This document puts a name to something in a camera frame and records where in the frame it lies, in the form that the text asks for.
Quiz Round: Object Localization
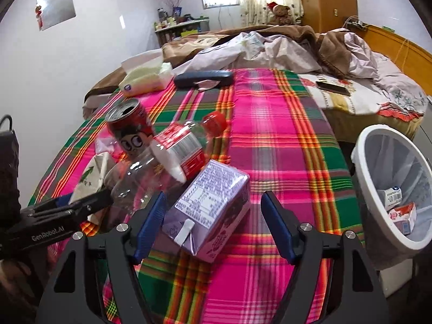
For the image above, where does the white paper green print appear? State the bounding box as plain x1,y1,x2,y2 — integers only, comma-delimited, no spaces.
69,152,117,206

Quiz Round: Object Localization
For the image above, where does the silver wall poster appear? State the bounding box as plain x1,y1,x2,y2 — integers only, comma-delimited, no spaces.
35,0,76,32

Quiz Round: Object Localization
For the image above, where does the clear plastic wrapper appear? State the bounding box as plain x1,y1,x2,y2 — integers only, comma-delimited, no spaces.
94,137,117,156

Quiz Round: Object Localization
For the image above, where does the grey nightstand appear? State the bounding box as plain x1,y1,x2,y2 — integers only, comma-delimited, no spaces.
378,256,419,299

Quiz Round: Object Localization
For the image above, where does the white shelf with bottles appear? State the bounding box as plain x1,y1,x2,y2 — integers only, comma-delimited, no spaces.
153,18,211,46

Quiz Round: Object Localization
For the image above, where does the brown blanket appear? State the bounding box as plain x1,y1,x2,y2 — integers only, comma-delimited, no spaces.
83,23,353,109

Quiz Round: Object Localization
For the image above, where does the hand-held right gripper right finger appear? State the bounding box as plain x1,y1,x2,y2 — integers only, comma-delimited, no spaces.
261,191,389,324

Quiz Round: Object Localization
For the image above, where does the pale floral duvet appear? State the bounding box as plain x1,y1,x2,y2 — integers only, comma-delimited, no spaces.
189,29,427,112

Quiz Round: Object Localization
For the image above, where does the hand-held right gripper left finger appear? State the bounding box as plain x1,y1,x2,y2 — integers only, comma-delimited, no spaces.
35,192,167,324

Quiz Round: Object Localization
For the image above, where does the pink green plaid cloth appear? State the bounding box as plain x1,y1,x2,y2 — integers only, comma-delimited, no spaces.
27,67,367,324

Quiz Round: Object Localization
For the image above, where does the grey waste bin white rim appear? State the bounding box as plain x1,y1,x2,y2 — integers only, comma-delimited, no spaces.
351,124,432,271

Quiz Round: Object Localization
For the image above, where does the floral bedsheet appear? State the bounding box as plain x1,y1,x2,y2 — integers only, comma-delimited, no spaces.
299,72,424,142

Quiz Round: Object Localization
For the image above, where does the clear plastic yogurt cup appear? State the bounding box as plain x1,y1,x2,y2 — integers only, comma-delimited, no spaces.
377,185,404,211

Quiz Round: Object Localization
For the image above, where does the red white milk carton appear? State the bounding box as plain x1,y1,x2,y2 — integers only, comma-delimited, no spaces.
387,202,417,235

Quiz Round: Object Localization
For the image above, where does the vase of bare branches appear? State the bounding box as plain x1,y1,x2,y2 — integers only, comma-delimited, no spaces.
153,0,196,17

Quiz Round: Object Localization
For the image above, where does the wooden bed headboard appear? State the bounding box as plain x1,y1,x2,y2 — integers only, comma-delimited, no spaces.
344,20,432,98

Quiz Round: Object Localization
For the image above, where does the wooden wardrobe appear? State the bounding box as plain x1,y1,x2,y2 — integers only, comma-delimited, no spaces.
297,0,358,34

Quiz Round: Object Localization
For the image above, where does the person's left hand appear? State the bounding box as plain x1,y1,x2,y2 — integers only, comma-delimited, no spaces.
0,260,34,311

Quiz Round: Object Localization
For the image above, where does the dark blue glasses case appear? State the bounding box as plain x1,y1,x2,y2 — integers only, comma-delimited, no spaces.
174,70,235,90

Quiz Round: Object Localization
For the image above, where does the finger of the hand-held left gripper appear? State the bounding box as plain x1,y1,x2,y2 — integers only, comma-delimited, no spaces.
21,193,74,217
30,188,114,225

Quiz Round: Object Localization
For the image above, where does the red cartoon soda can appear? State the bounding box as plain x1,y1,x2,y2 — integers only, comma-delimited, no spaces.
104,98,156,159

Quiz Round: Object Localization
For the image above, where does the green tissue pack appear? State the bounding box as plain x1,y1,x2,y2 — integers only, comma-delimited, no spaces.
118,49,174,97

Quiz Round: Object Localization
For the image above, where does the clear plastic bottle red label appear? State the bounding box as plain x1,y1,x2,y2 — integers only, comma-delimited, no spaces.
110,111,228,215

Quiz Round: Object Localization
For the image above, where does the black smartphone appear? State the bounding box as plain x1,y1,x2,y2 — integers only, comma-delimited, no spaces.
316,82,352,96

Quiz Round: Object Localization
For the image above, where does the purple drink carton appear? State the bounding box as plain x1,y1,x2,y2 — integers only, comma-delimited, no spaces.
161,160,252,264

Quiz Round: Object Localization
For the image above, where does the teddy bear with red hat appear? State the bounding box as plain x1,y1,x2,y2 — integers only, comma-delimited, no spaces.
266,2,296,26

